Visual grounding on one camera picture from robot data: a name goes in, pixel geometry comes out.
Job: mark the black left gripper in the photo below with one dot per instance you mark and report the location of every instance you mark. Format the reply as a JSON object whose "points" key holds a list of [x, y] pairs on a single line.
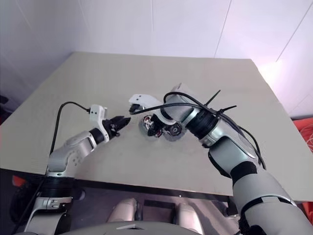
{"points": [[111, 129]]}

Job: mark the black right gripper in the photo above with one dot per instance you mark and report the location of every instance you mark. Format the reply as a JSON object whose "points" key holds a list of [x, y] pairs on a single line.
{"points": [[159, 120]]}

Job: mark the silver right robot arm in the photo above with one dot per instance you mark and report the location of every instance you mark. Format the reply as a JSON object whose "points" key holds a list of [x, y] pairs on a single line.
{"points": [[256, 186]]}

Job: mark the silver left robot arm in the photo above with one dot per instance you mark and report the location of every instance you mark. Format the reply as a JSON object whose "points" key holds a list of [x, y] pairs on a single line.
{"points": [[73, 147]]}

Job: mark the beige rounded shape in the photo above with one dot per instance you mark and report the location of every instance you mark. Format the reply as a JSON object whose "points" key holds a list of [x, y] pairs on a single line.
{"points": [[188, 218], [123, 210]]}

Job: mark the grey robot torso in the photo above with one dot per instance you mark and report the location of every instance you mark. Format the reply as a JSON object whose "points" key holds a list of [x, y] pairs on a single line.
{"points": [[132, 230]]}

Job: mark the red-orange object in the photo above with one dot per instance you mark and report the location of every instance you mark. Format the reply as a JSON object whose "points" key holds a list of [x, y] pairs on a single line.
{"points": [[19, 181]]}

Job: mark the large orange fabric bundle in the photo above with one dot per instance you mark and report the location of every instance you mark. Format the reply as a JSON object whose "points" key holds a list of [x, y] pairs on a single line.
{"points": [[300, 127]]}

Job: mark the small orange fabric bundle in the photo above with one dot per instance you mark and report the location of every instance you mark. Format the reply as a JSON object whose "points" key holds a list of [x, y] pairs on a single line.
{"points": [[307, 209]]}

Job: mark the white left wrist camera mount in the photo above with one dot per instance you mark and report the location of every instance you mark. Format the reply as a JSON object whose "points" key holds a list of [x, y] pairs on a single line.
{"points": [[96, 112]]}

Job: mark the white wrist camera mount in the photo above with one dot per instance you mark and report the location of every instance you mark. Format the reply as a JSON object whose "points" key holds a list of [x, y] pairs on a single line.
{"points": [[96, 112], [141, 98]]}

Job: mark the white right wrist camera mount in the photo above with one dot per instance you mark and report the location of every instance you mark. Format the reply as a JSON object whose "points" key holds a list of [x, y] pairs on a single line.
{"points": [[141, 98]]}

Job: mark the dark table frame rail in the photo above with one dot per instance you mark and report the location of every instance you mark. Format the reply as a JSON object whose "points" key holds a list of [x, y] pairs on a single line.
{"points": [[146, 189]]}

